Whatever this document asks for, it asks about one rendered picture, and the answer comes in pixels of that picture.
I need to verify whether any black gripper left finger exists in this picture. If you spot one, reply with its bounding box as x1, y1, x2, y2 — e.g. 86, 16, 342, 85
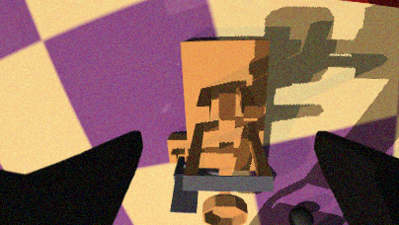
0, 131, 143, 225

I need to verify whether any black ball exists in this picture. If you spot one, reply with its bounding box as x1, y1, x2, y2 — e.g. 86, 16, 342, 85
288, 206, 314, 225

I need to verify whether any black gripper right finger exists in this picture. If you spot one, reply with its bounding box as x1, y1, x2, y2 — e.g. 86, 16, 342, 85
314, 130, 399, 225

